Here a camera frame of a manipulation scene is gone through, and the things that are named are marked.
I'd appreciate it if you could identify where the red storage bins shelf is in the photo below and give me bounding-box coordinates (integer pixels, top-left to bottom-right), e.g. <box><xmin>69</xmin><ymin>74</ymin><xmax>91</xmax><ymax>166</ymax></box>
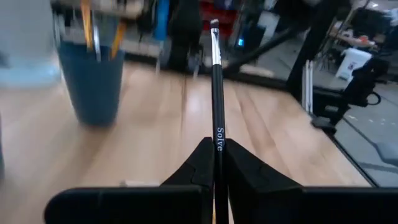
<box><xmin>200</xmin><ymin>0</ymin><xmax>237</xmax><ymax>35</ymax></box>

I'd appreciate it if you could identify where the black paintbrush silver ferrule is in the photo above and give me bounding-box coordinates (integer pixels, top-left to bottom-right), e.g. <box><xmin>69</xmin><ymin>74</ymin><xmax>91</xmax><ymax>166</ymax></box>
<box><xmin>91</xmin><ymin>18</ymin><xmax>102</xmax><ymax>63</ymax></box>
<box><xmin>209</xmin><ymin>18</ymin><xmax>230</xmax><ymax>224</ymax></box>

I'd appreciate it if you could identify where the white waste bin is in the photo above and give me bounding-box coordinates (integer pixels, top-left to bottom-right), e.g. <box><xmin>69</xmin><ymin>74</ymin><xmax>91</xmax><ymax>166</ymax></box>
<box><xmin>335</xmin><ymin>47</ymin><xmax>373</xmax><ymax>82</ymax></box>

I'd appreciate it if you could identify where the black table frame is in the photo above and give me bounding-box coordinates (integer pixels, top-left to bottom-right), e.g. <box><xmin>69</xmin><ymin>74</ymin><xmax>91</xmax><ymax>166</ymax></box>
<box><xmin>124</xmin><ymin>52</ymin><xmax>379</xmax><ymax>187</ymax></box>

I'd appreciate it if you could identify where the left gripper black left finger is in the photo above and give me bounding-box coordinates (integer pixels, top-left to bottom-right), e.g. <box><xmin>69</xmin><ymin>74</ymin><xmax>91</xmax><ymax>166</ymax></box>
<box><xmin>45</xmin><ymin>137</ymin><xmax>215</xmax><ymax>224</ymax></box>

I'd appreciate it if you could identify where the black office chair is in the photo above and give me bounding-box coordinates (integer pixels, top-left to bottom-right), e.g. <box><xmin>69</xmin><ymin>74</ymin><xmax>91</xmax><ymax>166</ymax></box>
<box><xmin>341</xmin><ymin>57</ymin><xmax>391</xmax><ymax>108</ymax></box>

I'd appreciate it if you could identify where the blue barrel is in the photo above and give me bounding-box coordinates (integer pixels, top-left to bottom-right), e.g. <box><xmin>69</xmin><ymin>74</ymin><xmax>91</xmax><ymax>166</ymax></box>
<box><xmin>155</xmin><ymin>0</ymin><xmax>170</xmax><ymax>41</ymax></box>

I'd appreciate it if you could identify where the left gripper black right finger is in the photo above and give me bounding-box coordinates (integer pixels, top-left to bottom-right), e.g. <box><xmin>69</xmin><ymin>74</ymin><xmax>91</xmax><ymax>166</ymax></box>
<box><xmin>226</xmin><ymin>138</ymin><xmax>398</xmax><ymax>224</ymax></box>

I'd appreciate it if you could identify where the dark blue plastic cup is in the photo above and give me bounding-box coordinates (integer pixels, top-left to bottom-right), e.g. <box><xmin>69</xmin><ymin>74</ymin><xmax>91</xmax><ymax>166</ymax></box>
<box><xmin>57</xmin><ymin>39</ymin><xmax>126</xmax><ymax>127</ymax></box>

